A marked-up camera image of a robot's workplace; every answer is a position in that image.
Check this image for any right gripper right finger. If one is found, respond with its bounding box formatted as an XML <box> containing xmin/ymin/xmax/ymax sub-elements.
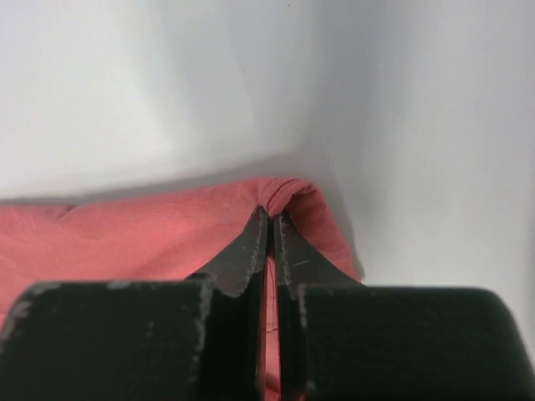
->
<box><xmin>273</xmin><ymin>213</ymin><xmax>525</xmax><ymax>400</ymax></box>

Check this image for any pink red t shirt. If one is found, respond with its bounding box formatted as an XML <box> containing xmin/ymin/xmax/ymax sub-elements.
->
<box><xmin>1</xmin><ymin>177</ymin><xmax>358</xmax><ymax>400</ymax></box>

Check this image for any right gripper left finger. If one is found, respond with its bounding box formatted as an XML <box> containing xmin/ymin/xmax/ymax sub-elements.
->
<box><xmin>1</xmin><ymin>208</ymin><xmax>268</xmax><ymax>400</ymax></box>

